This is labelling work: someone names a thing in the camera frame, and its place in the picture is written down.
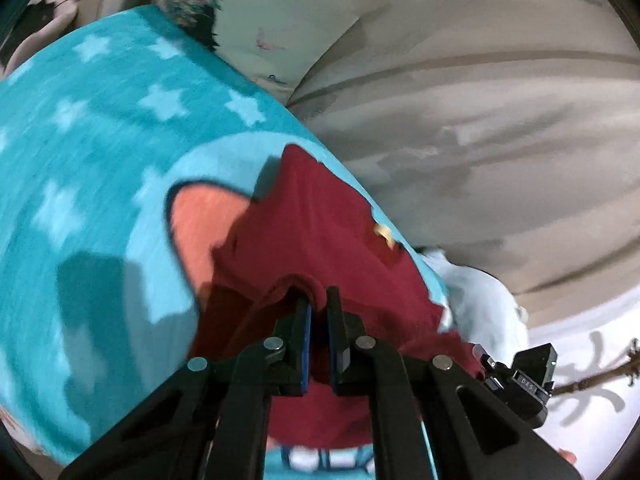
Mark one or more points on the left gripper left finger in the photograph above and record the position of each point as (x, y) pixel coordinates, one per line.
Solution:
(275, 366)

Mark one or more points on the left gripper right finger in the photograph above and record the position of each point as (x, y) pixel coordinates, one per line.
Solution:
(362, 365)

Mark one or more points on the dark red garment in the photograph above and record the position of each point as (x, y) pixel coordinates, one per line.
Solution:
(314, 231)

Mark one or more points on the light blue plush toy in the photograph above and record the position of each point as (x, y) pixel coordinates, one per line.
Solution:
(483, 309)

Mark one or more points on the turquoise cartoon star blanket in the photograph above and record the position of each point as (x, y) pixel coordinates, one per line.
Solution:
(122, 146)

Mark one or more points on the beige curtain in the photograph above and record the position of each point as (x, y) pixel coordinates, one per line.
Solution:
(504, 131)

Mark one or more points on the cream floral pillow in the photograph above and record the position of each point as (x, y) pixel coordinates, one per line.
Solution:
(273, 43)

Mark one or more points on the pink black bag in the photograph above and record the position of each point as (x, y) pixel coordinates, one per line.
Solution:
(40, 24)

